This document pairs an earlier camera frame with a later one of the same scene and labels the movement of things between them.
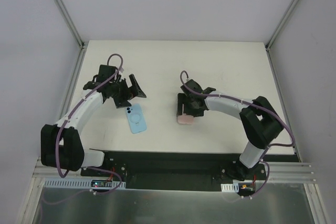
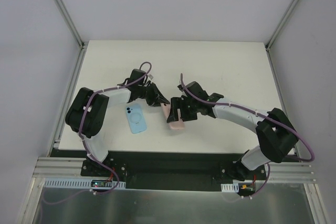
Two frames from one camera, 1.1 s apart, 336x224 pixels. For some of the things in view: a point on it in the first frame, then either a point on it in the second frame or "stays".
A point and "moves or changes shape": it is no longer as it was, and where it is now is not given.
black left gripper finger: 122,101 → 152,99
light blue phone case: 136,119 stays
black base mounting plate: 174,170 stays
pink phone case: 185,119 moves or changes shape
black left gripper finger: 139,92 → 159,96
